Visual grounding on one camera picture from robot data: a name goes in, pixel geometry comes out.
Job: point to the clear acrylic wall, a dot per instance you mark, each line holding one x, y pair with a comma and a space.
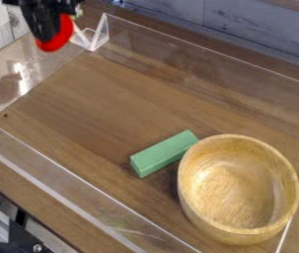
94, 222
262, 93

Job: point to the wooden bowl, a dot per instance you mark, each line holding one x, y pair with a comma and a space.
238, 188

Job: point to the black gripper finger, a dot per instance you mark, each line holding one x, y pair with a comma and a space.
38, 18
57, 24

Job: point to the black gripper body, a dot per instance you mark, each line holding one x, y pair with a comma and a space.
61, 6

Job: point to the black device with cable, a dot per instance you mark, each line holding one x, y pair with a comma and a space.
16, 240

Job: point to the clear acrylic back wall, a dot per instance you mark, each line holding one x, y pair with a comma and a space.
262, 93

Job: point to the red plush strawberry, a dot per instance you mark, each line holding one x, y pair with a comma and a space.
59, 42

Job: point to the clear acrylic front wall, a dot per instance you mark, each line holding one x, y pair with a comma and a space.
94, 222

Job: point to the green rectangular block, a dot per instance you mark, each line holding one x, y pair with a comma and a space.
163, 153

